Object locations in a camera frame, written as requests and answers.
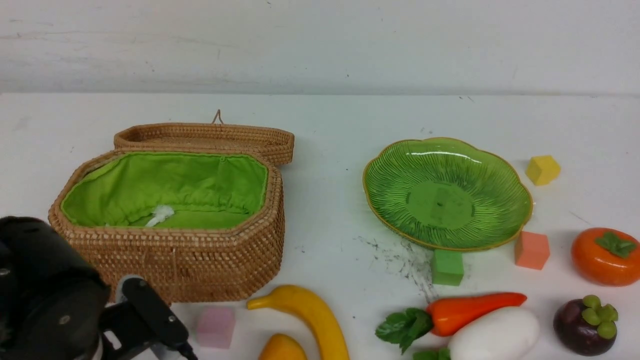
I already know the yellow foam cube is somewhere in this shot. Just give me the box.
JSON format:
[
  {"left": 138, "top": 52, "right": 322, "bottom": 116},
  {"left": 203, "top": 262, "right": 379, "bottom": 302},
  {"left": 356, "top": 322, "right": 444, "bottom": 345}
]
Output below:
[{"left": 525, "top": 155, "right": 562, "bottom": 186}]

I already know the orange toy carrot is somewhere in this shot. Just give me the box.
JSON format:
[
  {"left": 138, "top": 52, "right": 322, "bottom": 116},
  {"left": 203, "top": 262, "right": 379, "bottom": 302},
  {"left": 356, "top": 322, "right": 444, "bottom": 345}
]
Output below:
[{"left": 375, "top": 292, "right": 528, "bottom": 354}]

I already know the orange yellow toy mango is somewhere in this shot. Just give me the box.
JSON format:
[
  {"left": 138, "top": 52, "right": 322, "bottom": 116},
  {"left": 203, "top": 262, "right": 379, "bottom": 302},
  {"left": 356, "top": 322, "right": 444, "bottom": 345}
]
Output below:
[{"left": 258, "top": 333, "right": 307, "bottom": 360}]

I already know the orange toy persimmon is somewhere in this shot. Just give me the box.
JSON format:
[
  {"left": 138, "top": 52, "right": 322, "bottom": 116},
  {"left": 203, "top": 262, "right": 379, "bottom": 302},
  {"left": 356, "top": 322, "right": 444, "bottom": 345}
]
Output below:
[{"left": 571, "top": 227, "right": 640, "bottom": 287}]

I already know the orange foam cube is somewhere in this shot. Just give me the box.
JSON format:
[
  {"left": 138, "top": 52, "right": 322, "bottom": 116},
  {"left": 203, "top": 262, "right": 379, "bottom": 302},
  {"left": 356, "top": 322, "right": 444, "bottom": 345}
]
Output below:
[{"left": 514, "top": 231, "right": 551, "bottom": 271}]

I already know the white toy radish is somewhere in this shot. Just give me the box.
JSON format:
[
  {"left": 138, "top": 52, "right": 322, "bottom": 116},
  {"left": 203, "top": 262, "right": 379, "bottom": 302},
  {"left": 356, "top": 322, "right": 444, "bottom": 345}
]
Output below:
[{"left": 413, "top": 306, "right": 541, "bottom": 360}]

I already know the green foam cube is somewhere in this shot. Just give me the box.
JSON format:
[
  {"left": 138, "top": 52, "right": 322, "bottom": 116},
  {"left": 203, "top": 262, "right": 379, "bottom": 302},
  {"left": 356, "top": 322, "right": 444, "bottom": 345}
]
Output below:
[{"left": 430, "top": 249, "right": 465, "bottom": 287}]

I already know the pink foam cube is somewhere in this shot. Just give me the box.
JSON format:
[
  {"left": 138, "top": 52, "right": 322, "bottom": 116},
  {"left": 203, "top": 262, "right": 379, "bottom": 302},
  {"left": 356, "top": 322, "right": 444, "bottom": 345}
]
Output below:
[{"left": 196, "top": 306, "right": 236, "bottom": 350}]

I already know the woven rattan basket green lining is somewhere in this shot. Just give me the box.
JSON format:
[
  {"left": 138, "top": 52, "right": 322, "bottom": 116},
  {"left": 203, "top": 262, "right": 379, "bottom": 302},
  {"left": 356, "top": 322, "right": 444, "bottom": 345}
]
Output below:
[{"left": 48, "top": 146, "right": 286, "bottom": 303}]

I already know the woven rattan basket lid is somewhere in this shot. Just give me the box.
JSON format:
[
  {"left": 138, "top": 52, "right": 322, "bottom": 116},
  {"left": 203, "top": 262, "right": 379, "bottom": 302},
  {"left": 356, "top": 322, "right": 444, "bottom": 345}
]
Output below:
[{"left": 113, "top": 111, "right": 295, "bottom": 166}]

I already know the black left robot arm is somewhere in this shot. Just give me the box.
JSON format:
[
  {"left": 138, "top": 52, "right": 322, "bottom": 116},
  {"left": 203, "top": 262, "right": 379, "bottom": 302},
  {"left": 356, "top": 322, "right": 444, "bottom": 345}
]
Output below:
[{"left": 0, "top": 216, "right": 197, "bottom": 360}]

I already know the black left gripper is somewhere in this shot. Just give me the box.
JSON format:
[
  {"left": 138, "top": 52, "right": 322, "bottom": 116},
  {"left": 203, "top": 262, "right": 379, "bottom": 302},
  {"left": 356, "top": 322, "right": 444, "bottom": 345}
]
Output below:
[{"left": 98, "top": 275, "right": 198, "bottom": 360}]

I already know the green glass leaf plate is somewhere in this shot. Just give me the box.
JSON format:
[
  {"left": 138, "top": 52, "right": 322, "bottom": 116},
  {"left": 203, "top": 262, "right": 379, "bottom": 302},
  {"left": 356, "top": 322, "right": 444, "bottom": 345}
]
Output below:
[{"left": 362, "top": 137, "right": 534, "bottom": 252}]

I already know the yellow toy banana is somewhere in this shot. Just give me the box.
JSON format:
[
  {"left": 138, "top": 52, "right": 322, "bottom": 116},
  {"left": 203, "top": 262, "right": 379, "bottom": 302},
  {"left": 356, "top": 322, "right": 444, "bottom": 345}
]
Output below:
[{"left": 246, "top": 284, "right": 350, "bottom": 360}]

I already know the purple toy mangosteen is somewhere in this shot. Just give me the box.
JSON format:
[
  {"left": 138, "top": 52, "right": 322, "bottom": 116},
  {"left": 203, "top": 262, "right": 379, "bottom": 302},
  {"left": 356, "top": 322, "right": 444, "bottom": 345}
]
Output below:
[{"left": 553, "top": 294, "right": 618, "bottom": 357}]

